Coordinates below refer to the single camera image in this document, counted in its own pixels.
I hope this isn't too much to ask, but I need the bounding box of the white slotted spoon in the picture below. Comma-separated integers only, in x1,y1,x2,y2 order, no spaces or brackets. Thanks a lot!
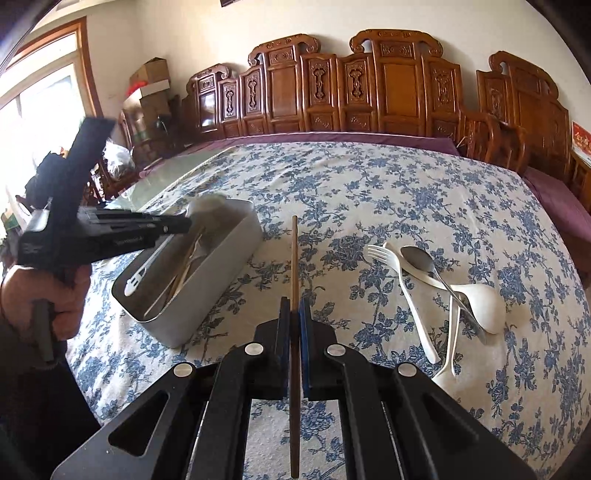
124,240,176,297

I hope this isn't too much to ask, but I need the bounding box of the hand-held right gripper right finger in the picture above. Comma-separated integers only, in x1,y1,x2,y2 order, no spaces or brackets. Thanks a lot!
299,300,539,480

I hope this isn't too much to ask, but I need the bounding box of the red desk calendar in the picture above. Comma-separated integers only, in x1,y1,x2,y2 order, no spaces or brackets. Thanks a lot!
571,121,591,163

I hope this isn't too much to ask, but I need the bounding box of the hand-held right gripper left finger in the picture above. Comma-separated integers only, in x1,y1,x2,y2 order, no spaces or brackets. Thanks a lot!
51,298,293,480

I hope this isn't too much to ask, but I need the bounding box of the open cardboard box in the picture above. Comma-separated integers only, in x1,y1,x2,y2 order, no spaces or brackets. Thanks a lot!
129,58,169,86

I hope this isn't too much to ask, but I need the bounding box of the white soup spoon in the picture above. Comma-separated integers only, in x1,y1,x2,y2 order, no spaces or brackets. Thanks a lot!
384,242,506,335

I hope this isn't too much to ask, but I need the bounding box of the carved wooden armchair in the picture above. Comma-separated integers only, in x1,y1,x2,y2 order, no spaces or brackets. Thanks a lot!
475,51,591,214

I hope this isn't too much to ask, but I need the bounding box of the carved wooden sofa bench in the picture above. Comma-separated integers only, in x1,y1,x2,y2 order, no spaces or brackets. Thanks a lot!
182,30,504,160

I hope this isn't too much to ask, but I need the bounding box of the clear plastic bag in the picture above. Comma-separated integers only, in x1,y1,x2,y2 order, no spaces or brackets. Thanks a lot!
102,141,137,179

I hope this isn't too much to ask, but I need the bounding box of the white slim spoon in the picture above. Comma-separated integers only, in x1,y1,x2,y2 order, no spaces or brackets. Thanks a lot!
431,294,462,393

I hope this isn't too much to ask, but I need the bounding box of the metal spoon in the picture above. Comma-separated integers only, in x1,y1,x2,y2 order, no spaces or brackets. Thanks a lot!
400,246,488,346

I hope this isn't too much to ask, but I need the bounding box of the black cloth pile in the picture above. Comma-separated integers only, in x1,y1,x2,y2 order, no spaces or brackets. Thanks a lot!
25,152,70,209

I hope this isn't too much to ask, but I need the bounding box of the person's left hand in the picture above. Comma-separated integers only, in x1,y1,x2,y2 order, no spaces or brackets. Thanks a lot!
0,264,92,343

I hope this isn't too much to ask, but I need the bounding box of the white flat box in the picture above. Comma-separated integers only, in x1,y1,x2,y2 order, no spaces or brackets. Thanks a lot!
124,80,171,100

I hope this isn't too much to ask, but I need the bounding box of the brown cardboard carton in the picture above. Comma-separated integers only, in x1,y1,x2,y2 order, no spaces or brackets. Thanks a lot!
136,95,181,139

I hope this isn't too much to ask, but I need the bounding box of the person's left forearm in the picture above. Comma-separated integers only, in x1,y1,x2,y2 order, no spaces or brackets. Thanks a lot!
0,318,102,480

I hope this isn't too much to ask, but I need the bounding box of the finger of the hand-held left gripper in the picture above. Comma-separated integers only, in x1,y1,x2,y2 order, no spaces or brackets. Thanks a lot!
98,209,193,234

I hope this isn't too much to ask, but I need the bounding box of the wood framed window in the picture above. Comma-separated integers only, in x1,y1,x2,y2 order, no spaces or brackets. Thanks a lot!
0,18,103,217

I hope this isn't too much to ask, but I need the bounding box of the purple armchair cushion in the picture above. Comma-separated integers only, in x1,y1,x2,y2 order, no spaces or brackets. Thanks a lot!
522,166,591,228

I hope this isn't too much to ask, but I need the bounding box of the blue floral tablecloth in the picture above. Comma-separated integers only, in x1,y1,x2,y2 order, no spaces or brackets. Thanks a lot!
65,141,585,480

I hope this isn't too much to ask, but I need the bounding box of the white plastic fork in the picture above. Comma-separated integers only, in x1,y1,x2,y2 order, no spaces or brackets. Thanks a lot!
367,244,441,364

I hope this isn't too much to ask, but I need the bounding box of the grey metal utensil box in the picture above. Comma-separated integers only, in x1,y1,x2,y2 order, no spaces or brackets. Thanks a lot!
112,199,264,349

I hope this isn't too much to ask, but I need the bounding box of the carved wooden chair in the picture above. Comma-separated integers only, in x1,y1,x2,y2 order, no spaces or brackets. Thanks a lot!
88,111,160,200

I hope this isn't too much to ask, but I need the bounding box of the purple sofa cushion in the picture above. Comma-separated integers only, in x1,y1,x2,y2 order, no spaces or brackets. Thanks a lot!
185,133,460,158

